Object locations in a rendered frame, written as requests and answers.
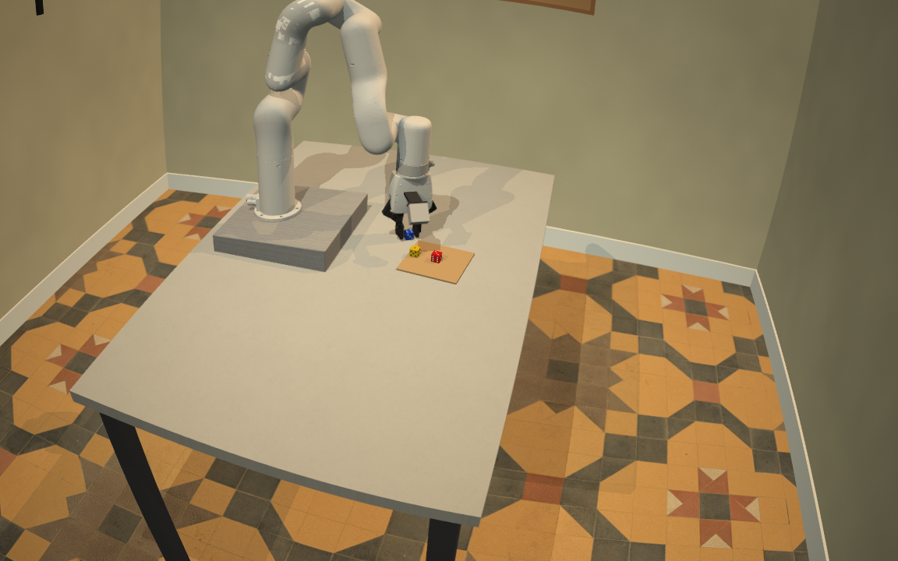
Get orange mat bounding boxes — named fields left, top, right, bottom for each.
left=396, top=241, right=475, bottom=284

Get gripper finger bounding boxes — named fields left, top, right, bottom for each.
left=382, top=198, right=404, bottom=240
left=412, top=202, right=437, bottom=238

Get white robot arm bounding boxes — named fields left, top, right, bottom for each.
left=246, top=0, right=434, bottom=222

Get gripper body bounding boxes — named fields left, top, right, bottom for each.
left=387, top=170, right=433, bottom=213

